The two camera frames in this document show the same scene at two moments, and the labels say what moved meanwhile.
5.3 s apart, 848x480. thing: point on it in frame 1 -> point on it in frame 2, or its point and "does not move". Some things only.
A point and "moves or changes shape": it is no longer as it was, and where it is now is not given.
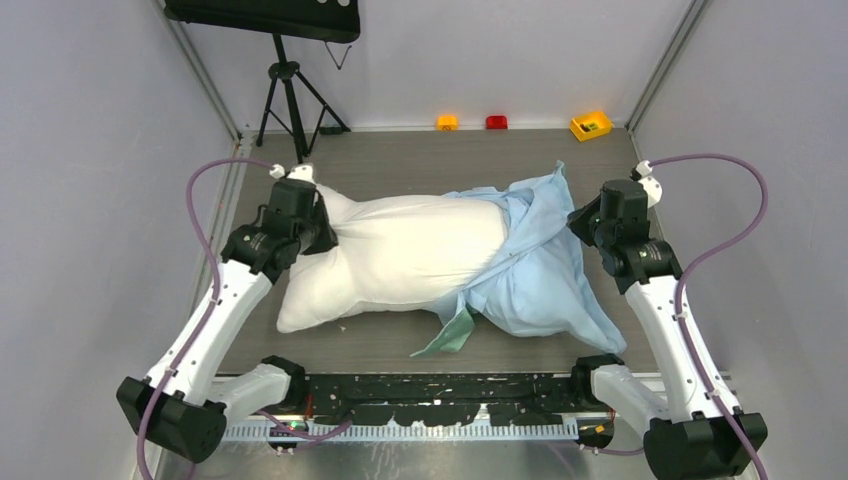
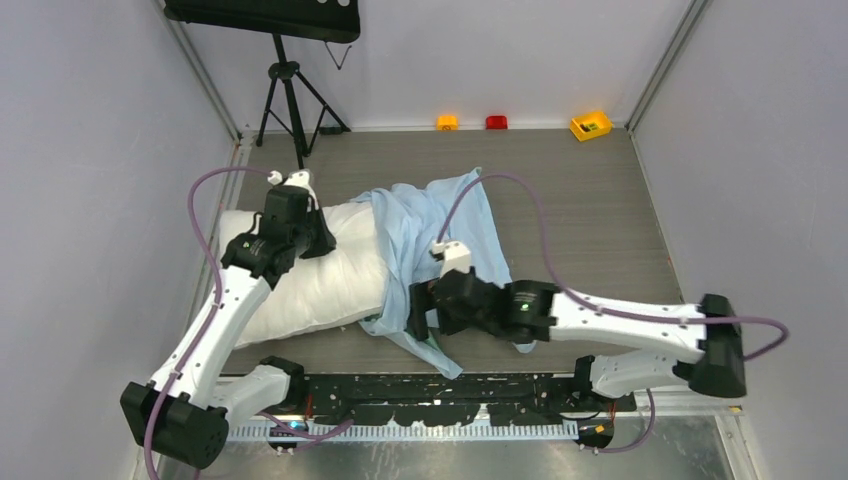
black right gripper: x=581 y=221 -> x=421 y=299
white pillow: x=392 y=255 moves or changes shape
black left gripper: x=324 y=239 does not move
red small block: x=496 y=122 does not move
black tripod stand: x=294 y=103 does not move
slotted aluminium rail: x=572 y=432 does not move
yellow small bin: x=591 y=125 does not move
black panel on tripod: x=328 y=20 does not move
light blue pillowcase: x=536 y=286 -> x=412 y=220
